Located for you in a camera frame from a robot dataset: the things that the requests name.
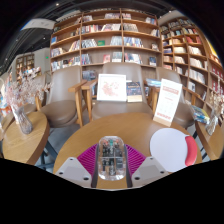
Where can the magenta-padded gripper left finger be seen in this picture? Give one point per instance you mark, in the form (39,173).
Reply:
(71,170)

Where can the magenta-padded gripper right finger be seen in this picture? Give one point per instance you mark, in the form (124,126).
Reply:
(150,170)

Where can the transparent computer mouse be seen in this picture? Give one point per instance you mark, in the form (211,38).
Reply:
(112,158)

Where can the white mouse pad, red rest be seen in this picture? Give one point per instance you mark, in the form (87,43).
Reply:
(168,150)

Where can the round wooden side table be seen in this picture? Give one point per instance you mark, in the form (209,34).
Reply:
(25,146)
(211,143)

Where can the vase with pink dried flowers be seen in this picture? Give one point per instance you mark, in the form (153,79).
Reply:
(23,123)

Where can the white sign on wooden base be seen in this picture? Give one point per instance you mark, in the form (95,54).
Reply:
(167,101)

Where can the stack of colourful books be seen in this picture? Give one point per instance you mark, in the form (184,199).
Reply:
(201,115)

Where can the vase with pale dried flowers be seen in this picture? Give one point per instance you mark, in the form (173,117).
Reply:
(211,125)

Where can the dark book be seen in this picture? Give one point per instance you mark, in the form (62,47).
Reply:
(134,91)

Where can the light blue books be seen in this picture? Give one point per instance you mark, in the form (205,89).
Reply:
(153,82)

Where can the white framed picture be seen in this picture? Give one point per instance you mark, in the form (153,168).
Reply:
(111,87)

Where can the small distant bookshelf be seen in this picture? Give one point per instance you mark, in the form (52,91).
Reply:
(25,63)

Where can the large wooden bookshelf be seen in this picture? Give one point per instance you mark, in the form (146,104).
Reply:
(103,36)

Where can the white ceiling panel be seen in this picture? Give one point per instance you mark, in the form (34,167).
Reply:
(38,24)

